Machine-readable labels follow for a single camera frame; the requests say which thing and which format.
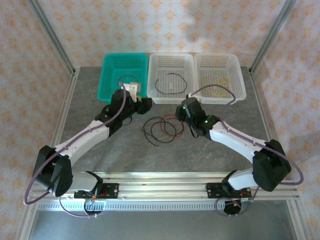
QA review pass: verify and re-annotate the black cable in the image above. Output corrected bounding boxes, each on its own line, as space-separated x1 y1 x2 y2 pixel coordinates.
117 74 142 89
154 72 189 96

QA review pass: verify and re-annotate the teal plastic basket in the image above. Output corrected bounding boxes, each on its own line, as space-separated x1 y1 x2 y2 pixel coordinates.
96 52 149 106

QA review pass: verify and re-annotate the white plastic basket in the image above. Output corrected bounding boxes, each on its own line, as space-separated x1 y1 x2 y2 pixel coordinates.
146 52 196 105
194 52 248 105

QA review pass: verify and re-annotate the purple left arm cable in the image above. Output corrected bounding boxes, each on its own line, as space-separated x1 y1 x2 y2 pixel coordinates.
23 82 127 218

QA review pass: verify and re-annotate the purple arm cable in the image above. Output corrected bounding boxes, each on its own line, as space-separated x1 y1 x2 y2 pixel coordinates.
191 84 305 217
23 82 127 218

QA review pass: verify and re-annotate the tangled wire bundle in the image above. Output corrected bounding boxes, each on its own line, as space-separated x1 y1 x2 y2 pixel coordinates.
141 116 186 147

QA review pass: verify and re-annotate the black gripper wire loop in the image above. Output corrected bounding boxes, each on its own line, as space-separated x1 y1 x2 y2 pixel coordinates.
189 124 201 139

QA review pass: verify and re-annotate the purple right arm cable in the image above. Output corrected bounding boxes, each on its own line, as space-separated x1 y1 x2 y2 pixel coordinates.
191 84 305 217

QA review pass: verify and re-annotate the aluminium table side rail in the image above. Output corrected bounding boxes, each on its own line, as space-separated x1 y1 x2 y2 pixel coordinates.
247 67 298 181
44 67 80 156

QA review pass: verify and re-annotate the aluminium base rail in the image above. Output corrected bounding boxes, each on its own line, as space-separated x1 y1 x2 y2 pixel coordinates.
26 171 300 202

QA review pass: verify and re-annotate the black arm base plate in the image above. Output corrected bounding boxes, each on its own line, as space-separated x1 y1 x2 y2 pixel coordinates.
73 183 120 200
206 183 227 200

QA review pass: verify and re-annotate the grey slotted cable duct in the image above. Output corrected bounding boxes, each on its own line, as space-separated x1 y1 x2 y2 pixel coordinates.
37 201 251 212

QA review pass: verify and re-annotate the aluminium frame post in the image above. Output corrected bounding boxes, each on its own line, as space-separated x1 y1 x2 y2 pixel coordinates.
26 0 77 76
248 0 298 75

